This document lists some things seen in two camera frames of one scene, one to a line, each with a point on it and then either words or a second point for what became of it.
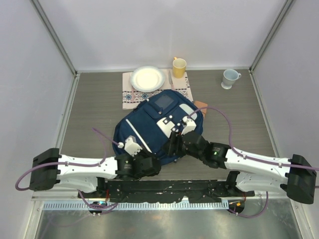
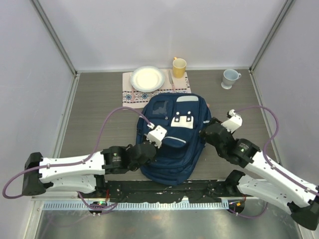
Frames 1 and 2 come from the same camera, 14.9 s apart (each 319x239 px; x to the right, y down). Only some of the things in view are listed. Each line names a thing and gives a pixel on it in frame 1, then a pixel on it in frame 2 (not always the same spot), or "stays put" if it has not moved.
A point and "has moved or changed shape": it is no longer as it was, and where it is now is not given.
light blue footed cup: [229, 77] stays put
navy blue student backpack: [140, 123] has moved or changed shape
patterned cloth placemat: [132, 98] stays put
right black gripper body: [187, 151] to [219, 152]
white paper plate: [147, 78] stays put
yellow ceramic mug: [179, 67] stays put
